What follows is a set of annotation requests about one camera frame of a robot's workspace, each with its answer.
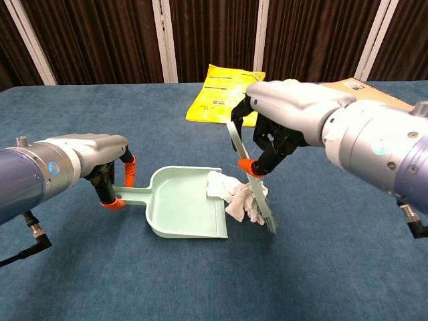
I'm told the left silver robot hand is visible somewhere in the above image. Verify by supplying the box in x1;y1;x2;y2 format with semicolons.
46;132;138;213

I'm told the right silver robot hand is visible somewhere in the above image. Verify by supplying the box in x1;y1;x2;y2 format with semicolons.
230;79;355;177

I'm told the mint green dustpan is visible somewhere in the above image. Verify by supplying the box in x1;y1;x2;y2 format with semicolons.
112;166;229;241

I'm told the mint green hand brush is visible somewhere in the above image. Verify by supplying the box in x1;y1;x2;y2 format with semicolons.
226;120;278;237

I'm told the dark brown curtain panel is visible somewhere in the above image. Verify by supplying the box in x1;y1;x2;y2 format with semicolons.
263;0;382;83
169;0;261;83
367;0;428;81
0;0;44;92
19;0;165;86

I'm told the brown spiral notebook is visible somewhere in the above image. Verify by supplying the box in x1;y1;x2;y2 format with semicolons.
319;78;415;113

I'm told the yellow snack bag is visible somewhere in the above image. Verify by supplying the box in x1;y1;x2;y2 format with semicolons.
185;64;267;128

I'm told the blue felt table mat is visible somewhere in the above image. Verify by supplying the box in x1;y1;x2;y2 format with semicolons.
0;80;428;321

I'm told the white partition post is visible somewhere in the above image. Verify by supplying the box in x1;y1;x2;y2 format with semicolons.
354;0;392;82
253;0;270;73
152;0;179;84
5;0;58;86

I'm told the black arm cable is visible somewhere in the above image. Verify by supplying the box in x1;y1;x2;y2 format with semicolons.
0;210;53;268
396;199;428;239

